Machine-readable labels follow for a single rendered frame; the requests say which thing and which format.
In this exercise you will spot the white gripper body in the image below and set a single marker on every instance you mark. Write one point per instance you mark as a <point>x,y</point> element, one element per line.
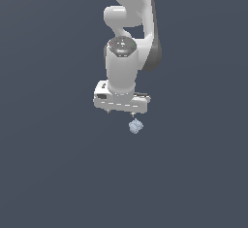
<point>120,101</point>

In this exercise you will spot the small pale blue lumpy object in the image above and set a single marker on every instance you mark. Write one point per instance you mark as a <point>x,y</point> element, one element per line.
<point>135,126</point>

